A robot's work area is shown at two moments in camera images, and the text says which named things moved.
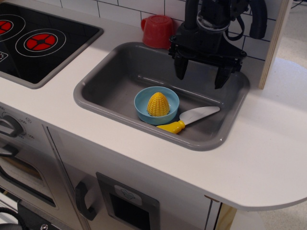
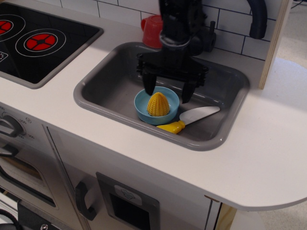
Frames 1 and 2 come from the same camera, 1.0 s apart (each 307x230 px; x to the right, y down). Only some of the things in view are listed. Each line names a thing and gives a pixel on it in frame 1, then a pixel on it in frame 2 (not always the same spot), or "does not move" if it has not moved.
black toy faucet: x=257 y=31 does not move
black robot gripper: x=194 y=43 -> x=175 y=60
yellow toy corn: x=158 y=105 does not move
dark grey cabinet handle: x=81 y=190 does not move
